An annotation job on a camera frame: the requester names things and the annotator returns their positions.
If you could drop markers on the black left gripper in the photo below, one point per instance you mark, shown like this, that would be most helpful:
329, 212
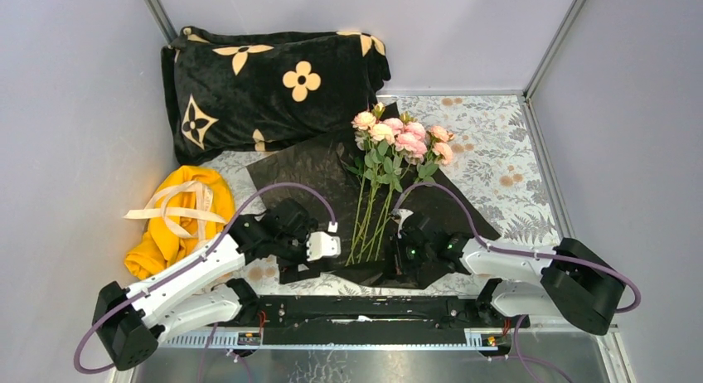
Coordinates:
289, 271

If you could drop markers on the black blanket with beige flowers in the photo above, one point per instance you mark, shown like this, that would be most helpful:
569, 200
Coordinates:
266, 91

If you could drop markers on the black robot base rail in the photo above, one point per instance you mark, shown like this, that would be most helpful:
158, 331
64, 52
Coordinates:
374, 321

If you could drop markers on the yellow cloth bag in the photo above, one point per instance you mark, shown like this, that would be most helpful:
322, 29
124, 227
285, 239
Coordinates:
191, 206

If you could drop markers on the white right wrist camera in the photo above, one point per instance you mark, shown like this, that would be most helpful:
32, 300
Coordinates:
399, 216

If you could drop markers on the black wrapping paper sheet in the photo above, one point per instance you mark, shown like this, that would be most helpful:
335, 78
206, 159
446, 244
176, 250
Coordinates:
321, 163

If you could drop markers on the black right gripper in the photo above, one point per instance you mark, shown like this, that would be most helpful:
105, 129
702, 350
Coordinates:
399, 265

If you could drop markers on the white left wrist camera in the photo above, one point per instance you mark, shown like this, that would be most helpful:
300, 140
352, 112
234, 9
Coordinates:
324, 244

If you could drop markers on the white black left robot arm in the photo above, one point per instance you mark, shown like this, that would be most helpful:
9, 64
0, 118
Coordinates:
132, 322

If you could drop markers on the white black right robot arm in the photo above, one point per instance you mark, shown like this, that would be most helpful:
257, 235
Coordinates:
568, 280

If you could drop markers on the floral patterned table cloth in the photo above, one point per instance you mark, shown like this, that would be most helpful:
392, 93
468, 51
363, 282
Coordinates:
494, 166

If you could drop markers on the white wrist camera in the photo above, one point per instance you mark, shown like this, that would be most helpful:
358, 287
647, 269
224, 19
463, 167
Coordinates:
399, 216
324, 244

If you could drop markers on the pink fake flower bunch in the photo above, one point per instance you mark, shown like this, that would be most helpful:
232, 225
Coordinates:
392, 148

